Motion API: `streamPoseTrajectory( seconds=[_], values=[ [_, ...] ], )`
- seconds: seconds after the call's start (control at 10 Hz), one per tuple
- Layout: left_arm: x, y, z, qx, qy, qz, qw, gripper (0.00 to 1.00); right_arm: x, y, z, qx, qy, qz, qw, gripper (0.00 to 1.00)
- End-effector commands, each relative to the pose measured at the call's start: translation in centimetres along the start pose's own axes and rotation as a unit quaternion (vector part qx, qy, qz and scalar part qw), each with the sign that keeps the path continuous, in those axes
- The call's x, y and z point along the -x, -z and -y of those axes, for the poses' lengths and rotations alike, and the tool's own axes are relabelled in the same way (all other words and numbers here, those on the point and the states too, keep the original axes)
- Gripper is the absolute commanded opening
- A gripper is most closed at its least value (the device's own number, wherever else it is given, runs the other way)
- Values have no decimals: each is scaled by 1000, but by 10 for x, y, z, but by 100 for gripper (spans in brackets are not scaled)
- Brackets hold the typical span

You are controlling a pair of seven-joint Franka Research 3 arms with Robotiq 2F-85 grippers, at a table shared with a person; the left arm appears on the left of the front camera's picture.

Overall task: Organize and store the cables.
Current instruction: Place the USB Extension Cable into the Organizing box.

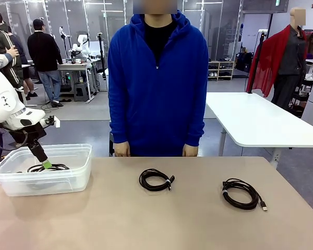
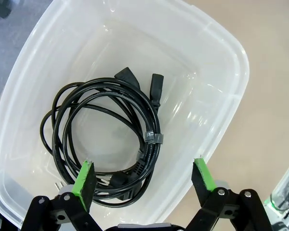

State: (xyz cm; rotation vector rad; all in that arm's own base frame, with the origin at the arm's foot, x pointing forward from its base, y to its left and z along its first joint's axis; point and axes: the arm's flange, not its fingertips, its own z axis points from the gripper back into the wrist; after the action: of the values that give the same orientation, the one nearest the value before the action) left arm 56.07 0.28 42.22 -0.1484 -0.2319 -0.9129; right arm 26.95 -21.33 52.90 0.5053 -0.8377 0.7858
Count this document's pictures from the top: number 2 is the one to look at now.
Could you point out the clear plastic storage bin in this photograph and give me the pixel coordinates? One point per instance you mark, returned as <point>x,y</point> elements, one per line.
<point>159,48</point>

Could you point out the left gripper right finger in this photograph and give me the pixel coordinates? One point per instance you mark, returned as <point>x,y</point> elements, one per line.
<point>204,178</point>

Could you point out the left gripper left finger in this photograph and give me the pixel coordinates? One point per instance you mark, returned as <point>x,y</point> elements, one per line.
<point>83,187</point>

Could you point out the dark grey plastic stool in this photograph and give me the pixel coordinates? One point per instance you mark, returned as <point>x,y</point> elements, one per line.
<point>0,9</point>

